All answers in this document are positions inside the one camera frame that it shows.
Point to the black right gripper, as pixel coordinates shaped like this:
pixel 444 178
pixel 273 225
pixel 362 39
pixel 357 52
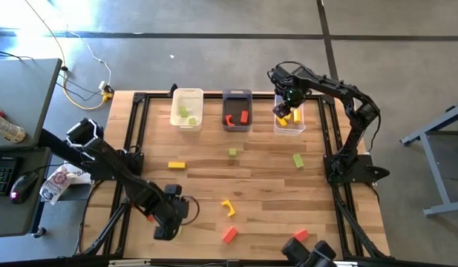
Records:
pixel 288 79

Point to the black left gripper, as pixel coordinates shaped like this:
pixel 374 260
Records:
pixel 169 211

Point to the long yellow block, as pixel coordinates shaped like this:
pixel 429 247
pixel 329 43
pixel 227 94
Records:
pixel 297 116

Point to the red arch block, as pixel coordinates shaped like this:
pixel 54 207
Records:
pixel 229 121

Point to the green rectangular block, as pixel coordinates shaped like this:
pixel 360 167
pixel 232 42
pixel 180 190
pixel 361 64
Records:
pixel 298 161

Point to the red-orange rectangular block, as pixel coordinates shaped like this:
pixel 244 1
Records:
pixel 229 235

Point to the yellow arch block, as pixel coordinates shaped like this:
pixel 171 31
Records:
pixel 231 208

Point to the light green block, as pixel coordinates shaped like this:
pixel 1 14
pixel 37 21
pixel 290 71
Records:
pixel 192 121

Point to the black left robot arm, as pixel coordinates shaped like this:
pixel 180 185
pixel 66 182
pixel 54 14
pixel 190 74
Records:
pixel 113 167

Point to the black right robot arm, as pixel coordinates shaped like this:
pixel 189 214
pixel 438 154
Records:
pixel 336 87

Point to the clear plastic bin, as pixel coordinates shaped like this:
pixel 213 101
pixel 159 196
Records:
pixel 290 130

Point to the grey plastic bin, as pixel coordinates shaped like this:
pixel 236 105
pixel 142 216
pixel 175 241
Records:
pixel 234 105

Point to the white label strip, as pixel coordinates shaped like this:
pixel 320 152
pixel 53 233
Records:
pixel 128 263
pixel 347 264

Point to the white plastic bin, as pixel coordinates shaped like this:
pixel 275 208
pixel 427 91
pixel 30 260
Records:
pixel 184 100

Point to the white bag with lettering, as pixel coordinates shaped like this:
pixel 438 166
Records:
pixel 82 177

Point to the printed snack bag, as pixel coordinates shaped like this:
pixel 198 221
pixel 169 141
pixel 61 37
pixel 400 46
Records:
pixel 56 183

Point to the black caster wheel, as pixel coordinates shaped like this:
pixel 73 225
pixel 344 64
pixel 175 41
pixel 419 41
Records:
pixel 39 233

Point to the black desk leg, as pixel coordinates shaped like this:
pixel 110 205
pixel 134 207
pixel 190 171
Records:
pixel 54 142

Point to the yellow plug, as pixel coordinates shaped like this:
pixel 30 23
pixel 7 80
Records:
pixel 107 97

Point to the black computer mouse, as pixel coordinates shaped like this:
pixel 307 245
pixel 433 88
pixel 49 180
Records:
pixel 23 187

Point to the dark desk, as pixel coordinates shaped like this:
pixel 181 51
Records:
pixel 13 215

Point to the white power adapter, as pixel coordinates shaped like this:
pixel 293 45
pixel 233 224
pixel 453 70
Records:
pixel 103 86

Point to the black backlit keyboard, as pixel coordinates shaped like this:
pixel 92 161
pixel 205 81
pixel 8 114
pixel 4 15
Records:
pixel 2 176

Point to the cream plastic bottle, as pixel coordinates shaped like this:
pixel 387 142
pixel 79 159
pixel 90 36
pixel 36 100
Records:
pixel 6 128

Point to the grey desk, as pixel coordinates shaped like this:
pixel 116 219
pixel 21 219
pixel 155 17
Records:
pixel 24 92

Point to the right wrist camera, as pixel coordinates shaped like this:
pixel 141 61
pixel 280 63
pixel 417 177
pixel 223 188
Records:
pixel 292 95

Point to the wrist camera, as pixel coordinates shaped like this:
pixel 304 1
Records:
pixel 292 95
pixel 173 190

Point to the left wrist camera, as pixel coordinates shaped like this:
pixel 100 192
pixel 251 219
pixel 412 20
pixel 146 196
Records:
pixel 173 190

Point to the black aluminium table frame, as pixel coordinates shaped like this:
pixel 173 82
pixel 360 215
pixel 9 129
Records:
pixel 214 95

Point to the black frame clamp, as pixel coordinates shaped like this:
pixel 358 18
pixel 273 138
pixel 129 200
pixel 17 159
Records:
pixel 173 89

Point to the grey metal table frame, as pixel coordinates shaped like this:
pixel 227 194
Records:
pixel 440 174

